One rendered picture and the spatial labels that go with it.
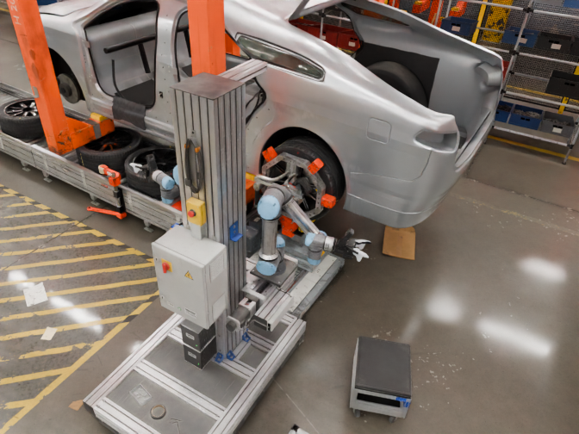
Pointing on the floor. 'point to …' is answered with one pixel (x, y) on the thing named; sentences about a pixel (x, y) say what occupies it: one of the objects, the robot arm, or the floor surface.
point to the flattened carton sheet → (399, 242)
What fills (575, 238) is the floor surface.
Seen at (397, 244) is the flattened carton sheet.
